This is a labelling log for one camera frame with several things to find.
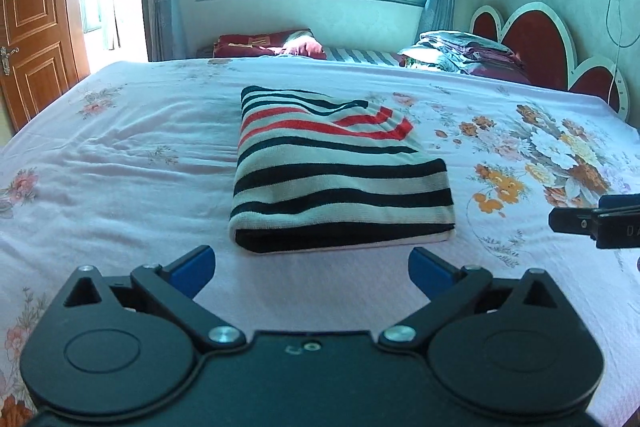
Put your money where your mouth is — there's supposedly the red heart-shaped headboard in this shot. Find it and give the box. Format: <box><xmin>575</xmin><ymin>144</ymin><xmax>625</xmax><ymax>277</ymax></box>
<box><xmin>470</xmin><ymin>2</ymin><xmax>632</xmax><ymax>124</ymax></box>

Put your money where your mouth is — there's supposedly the white cable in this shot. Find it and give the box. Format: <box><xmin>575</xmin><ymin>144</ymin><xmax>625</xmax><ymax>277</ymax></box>
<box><xmin>604</xmin><ymin>0</ymin><xmax>635</xmax><ymax>108</ymax></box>

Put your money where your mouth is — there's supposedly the stack of folded bedding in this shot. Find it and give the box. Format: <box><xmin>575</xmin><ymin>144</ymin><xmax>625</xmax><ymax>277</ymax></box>
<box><xmin>399</xmin><ymin>29</ymin><xmax>532</xmax><ymax>86</ymax></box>

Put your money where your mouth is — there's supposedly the brown wooden door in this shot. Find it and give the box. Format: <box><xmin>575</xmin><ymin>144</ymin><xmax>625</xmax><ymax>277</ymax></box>
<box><xmin>0</xmin><ymin>0</ymin><xmax>82</xmax><ymax>134</ymax></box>

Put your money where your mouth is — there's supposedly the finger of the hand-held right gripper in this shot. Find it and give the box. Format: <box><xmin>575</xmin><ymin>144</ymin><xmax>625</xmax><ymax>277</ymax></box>
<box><xmin>548</xmin><ymin>205</ymin><xmax>602</xmax><ymax>240</ymax></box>
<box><xmin>597</xmin><ymin>194</ymin><xmax>640</xmax><ymax>210</ymax></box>

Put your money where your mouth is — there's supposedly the striped knit sweater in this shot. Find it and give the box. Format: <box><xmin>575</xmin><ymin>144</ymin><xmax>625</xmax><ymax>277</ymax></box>
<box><xmin>228</xmin><ymin>85</ymin><xmax>457</xmax><ymax>254</ymax></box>

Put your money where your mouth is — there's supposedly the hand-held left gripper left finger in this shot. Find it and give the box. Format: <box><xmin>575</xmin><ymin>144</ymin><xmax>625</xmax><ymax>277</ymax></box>
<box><xmin>62</xmin><ymin>245</ymin><xmax>247</xmax><ymax>353</ymax></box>

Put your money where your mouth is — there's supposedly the bed with floral sheet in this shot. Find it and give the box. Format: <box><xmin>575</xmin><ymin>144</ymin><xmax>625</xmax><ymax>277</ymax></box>
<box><xmin>0</xmin><ymin>57</ymin><xmax>640</xmax><ymax>427</ymax></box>

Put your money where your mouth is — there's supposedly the red folded blanket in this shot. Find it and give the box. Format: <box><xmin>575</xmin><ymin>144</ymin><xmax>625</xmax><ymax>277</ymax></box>
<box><xmin>212</xmin><ymin>29</ymin><xmax>327</xmax><ymax>60</ymax></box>

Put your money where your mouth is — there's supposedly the metal door handle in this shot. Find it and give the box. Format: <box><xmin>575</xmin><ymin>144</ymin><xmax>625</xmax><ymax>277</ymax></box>
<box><xmin>0</xmin><ymin>46</ymin><xmax>21</xmax><ymax>76</ymax></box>

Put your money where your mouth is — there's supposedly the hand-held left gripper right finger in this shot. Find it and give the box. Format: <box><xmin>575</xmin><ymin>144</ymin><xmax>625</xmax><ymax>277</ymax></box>
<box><xmin>378</xmin><ymin>247</ymin><xmax>560</xmax><ymax>353</ymax></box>

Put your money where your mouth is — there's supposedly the striped mattress pad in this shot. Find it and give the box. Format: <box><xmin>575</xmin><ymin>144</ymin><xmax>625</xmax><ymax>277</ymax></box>
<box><xmin>324</xmin><ymin>47</ymin><xmax>407</xmax><ymax>68</ymax></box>

